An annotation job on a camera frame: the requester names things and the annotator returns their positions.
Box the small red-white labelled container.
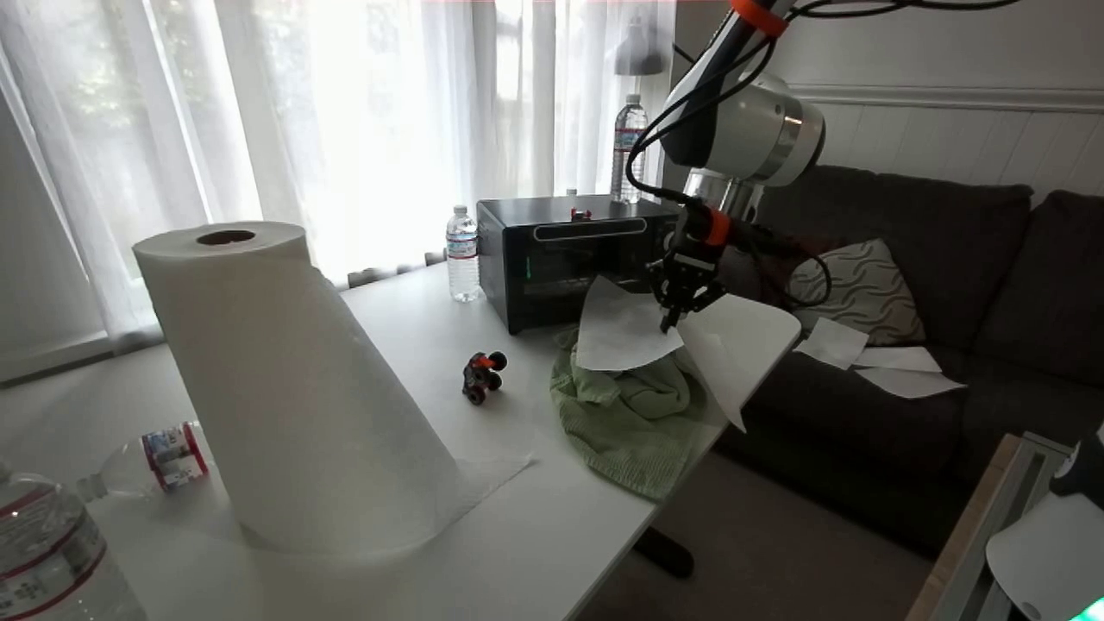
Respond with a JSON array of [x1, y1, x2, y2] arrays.
[[79, 421, 213, 504]]

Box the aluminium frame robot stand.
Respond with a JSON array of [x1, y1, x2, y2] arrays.
[[902, 429, 1080, 621]]

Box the green cloth towel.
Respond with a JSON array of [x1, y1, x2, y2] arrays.
[[549, 331, 726, 504]]

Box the red and black toy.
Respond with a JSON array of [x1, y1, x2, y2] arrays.
[[458, 350, 511, 409]]

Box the small white paper sheet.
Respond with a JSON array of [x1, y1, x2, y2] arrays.
[[789, 316, 872, 374]]

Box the white sheer curtain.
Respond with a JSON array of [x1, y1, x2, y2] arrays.
[[0, 0, 684, 388]]

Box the white paper towel roll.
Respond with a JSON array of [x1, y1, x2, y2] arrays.
[[132, 219, 536, 566]]

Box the beige patterned pillow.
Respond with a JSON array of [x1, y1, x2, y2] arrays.
[[785, 236, 929, 344]]

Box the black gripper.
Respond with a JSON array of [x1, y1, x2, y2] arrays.
[[654, 220, 723, 334]]

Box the dark grey couch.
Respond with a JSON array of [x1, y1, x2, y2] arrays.
[[710, 159, 1104, 562]]

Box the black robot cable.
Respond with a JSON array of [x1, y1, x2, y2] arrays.
[[620, 0, 1021, 308]]

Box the large white paper sheet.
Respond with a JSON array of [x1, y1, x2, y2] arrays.
[[856, 343, 968, 404]]

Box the white paper towel sheet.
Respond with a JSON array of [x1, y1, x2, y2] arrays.
[[570, 273, 802, 436]]

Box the small clear water bottle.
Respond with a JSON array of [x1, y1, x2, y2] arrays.
[[440, 204, 478, 308]]

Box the dark red cushion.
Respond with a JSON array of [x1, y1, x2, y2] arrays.
[[734, 228, 825, 308]]

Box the black toaster oven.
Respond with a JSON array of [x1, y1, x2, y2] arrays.
[[473, 190, 688, 340]]

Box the red-labelled water bottle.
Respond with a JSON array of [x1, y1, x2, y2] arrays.
[[0, 458, 148, 621]]

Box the black floor lamp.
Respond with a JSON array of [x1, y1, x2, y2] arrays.
[[609, 13, 702, 84]]

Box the tall clear water bottle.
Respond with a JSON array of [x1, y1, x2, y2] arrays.
[[608, 91, 653, 207]]

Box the black table leg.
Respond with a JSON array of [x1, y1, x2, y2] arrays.
[[631, 529, 701, 580]]

